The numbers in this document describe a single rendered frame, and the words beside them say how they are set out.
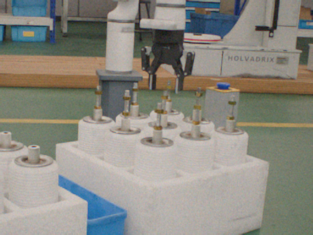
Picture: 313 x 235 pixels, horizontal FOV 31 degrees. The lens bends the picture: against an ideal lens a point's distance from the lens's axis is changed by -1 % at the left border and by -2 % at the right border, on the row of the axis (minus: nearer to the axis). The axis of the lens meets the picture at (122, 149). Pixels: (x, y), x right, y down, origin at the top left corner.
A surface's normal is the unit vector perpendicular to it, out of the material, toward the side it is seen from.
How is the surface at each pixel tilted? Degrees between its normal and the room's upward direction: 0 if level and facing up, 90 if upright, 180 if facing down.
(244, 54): 90
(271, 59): 90
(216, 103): 90
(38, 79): 90
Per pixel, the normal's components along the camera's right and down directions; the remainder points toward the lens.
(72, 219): 0.62, 0.25
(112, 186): -0.80, 0.13
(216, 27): 0.21, 0.31
